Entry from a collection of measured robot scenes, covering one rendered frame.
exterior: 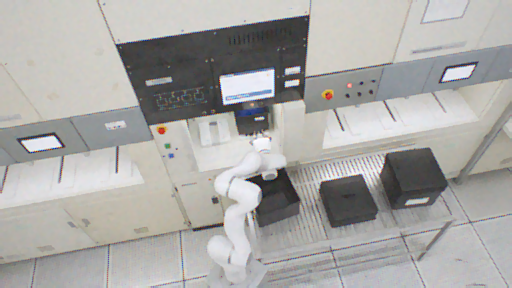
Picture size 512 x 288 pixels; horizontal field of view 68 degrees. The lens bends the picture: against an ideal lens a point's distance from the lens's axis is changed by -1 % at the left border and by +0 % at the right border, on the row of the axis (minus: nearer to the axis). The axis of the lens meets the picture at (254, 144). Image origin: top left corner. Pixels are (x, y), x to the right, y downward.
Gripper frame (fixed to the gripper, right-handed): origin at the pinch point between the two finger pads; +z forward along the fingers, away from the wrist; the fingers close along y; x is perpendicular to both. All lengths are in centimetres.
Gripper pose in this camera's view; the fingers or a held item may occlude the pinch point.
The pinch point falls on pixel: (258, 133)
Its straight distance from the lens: 230.1
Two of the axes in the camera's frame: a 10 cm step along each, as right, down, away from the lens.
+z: -1.9, -7.8, 6.0
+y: 9.8, -1.8, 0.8
